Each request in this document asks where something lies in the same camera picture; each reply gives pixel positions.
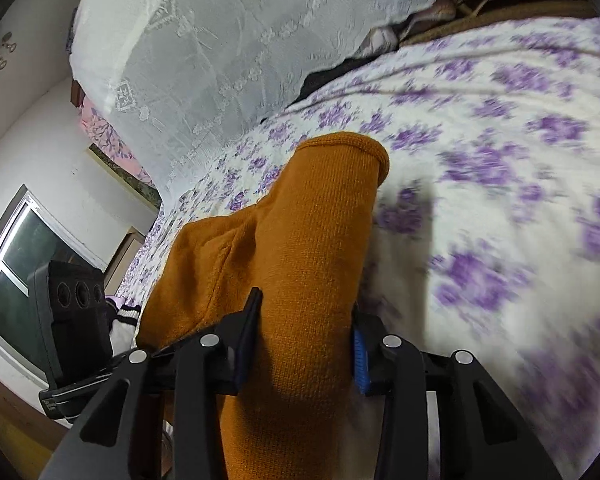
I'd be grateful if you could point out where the beige wooden board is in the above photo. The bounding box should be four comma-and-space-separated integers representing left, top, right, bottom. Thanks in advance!
104, 229, 147, 293

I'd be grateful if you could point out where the brown blanket stack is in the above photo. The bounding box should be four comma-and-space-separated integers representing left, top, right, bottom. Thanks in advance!
400, 0, 600, 47

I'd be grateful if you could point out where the orange knit cardigan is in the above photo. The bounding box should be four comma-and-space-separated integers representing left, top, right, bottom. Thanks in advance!
135, 131, 391, 480

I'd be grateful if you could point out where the window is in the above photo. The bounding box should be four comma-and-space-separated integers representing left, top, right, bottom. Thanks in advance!
0, 184, 107, 377

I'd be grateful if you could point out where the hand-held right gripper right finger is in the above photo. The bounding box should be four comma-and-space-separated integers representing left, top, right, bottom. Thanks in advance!
350, 309, 564, 480

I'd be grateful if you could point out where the pink floral cloth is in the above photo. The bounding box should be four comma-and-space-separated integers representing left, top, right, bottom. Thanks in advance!
77, 94, 157, 188

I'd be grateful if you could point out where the white lace cloth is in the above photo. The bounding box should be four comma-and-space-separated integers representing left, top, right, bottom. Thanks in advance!
67, 0, 492, 202

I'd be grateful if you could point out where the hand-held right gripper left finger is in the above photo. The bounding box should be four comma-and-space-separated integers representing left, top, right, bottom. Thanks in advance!
40, 287, 262, 480

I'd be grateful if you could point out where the pale crumpled garment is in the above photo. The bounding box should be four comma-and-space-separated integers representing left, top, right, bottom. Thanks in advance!
357, 0, 458, 57

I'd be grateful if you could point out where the dark cloth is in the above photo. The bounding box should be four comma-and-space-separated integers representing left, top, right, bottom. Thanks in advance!
297, 54, 381, 103

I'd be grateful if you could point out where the dark wooden frame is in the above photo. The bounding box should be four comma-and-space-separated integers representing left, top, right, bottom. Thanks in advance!
89, 144, 162, 208

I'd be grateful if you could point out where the purple floral bed sheet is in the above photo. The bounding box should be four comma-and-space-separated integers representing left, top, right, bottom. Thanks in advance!
117, 15, 600, 480

